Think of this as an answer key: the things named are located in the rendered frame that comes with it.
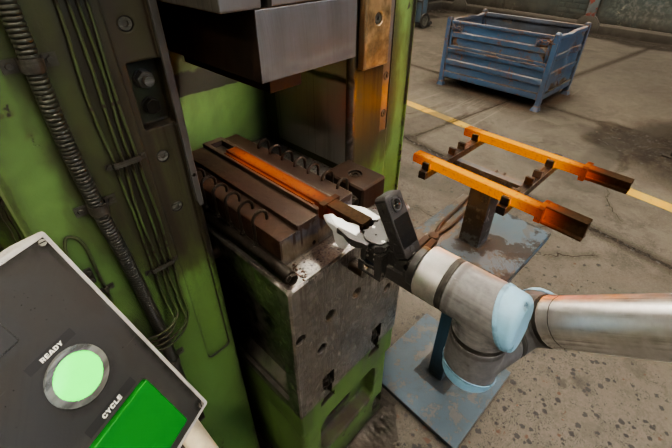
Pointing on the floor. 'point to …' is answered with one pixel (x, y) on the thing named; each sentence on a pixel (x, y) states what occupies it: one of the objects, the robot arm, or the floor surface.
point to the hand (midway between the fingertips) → (336, 210)
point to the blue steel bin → (513, 53)
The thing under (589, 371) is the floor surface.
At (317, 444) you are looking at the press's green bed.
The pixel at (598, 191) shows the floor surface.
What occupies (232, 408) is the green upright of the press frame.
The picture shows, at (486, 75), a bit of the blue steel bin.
